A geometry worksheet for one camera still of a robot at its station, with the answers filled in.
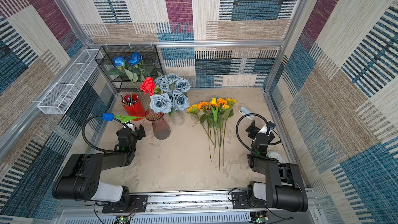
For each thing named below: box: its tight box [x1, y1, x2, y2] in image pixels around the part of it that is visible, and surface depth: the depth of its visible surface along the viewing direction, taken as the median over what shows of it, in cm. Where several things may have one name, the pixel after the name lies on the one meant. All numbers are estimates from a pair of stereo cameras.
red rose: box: [139, 76, 156, 96], surface depth 71 cm
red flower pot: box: [121, 94, 146, 121], surface depth 99 cm
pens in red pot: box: [120, 91, 139, 107], surface depth 99 cm
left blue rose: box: [111, 55, 127, 67], surface depth 73 cm
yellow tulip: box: [210, 97, 219, 148], surface depth 100 cm
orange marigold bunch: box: [197, 98, 228, 162], surface depth 101 cm
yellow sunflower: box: [216, 120, 223, 172], surface depth 97 cm
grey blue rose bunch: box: [149, 72, 191, 114], surface depth 74 cm
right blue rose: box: [127, 51, 144, 66], surface depth 74 cm
